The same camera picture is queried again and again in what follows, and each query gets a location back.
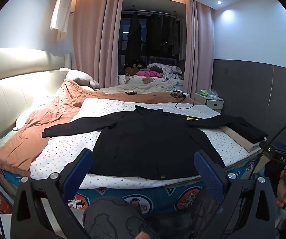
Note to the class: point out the pile of mixed clothes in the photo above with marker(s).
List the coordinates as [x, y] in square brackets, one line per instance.
[167, 69]

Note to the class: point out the white hanging garment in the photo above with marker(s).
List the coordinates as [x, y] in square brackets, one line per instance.
[61, 15]

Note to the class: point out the small green object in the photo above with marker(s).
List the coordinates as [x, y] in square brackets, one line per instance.
[203, 92]

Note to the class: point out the person's dark patterned pants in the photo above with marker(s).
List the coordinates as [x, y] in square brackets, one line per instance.
[113, 216]

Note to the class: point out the folded black garment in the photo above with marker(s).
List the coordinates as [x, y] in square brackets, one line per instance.
[247, 129]

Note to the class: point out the beige bear print blanket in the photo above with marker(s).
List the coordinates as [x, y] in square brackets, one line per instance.
[143, 87]

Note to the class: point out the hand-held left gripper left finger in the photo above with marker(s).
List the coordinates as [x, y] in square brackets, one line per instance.
[79, 171]

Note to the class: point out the hanging dark coat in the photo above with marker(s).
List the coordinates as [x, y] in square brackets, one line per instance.
[134, 37]

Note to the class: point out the orange box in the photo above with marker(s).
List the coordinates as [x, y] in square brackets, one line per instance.
[2, 204]

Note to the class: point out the pink garment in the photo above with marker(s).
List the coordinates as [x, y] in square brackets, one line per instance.
[149, 74]

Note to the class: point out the brown plush toy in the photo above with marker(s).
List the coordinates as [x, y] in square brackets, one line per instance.
[131, 70]

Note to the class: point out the white nightstand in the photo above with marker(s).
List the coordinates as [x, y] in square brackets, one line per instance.
[214, 103]

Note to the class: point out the white plush toy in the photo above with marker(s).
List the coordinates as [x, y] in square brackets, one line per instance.
[81, 78]

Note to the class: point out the black jacket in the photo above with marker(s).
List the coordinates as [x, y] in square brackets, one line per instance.
[145, 142]

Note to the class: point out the clear plastic bag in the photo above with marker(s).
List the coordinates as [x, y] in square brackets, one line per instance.
[211, 93]

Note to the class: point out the row of hanging dark clothes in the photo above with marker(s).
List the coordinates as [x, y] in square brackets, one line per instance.
[162, 32]

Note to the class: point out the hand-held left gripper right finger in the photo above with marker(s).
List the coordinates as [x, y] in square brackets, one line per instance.
[207, 174]

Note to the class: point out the white floral blanket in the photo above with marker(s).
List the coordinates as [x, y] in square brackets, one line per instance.
[65, 149]

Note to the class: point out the orange quilt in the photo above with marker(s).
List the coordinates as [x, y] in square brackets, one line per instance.
[33, 129]

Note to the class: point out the pink curtain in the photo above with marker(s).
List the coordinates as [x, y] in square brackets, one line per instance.
[93, 42]
[199, 49]

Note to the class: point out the cream padded headboard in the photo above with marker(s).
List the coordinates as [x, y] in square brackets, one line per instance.
[13, 89]

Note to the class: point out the white pillow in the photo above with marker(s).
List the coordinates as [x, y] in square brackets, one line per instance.
[37, 107]

